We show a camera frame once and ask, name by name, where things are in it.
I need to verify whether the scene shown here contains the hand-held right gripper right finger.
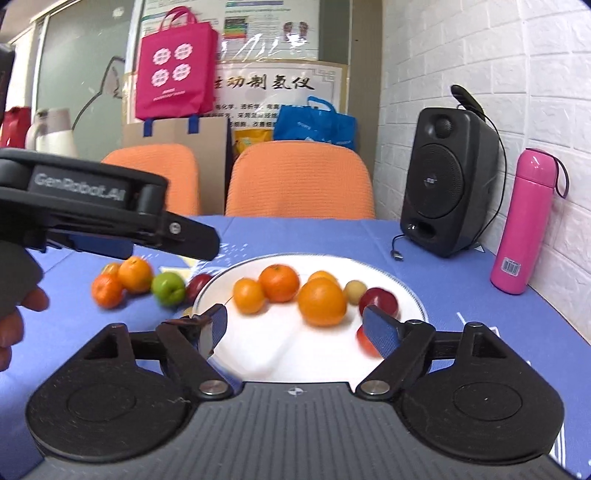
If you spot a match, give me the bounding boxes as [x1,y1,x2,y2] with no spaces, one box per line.
[353,305,509,402]

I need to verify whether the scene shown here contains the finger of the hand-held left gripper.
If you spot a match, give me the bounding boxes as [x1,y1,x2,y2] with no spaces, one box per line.
[131,210,221,260]
[44,230,136,260]

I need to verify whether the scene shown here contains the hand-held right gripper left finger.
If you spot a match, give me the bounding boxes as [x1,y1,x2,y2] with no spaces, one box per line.
[82,303,235,401]

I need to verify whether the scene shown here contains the dark red apple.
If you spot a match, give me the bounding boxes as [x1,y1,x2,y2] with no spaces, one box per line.
[359,287,399,319]

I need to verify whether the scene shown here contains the dark red plum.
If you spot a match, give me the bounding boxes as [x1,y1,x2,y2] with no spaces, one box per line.
[185,274,214,303]

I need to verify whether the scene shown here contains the green apple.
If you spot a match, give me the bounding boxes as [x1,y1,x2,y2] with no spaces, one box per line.
[151,272,185,306]

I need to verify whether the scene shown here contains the white plate with dark rim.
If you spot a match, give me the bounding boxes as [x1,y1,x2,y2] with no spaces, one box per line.
[191,253,429,384]

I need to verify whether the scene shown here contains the large orange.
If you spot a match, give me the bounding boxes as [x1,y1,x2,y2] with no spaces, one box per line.
[297,278,347,328]

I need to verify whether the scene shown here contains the person's left hand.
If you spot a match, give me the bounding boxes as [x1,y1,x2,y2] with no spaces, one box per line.
[0,285,49,373]

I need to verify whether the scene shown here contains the white thermos jug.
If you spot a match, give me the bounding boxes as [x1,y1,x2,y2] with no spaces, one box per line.
[25,108,79,158]

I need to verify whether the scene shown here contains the orange chair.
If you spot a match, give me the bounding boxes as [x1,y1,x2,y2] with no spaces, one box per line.
[100,143,200,217]
[225,141,376,220]

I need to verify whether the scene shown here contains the red thermos jug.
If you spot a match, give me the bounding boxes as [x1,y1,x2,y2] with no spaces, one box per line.
[0,107,33,149]

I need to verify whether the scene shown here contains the yellow bag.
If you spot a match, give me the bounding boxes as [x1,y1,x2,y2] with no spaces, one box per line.
[233,129,275,155]

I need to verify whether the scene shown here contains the magenta tote bag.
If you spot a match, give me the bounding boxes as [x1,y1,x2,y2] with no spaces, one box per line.
[135,7,220,121]

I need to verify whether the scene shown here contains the black speaker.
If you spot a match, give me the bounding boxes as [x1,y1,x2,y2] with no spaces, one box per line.
[401,107,502,258]

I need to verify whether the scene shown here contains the blue tote bag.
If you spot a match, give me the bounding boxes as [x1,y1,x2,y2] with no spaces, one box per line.
[273,96,357,151]

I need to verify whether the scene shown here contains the pink bottle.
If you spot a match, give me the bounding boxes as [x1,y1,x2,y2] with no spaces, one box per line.
[490,148,571,295]

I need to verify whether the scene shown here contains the black clip microphone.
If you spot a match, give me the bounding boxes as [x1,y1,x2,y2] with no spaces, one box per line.
[450,84,485,118]

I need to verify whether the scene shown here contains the brown paper bag blue handles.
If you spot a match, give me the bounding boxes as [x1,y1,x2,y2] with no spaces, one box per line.
[122,115,234,216]

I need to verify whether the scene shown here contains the framed wall poster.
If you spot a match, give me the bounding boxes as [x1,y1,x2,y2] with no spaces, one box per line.
[212,60,350,140]

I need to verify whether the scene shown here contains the white wall poster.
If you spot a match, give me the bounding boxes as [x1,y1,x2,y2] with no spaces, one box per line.
[139,0,320,61]

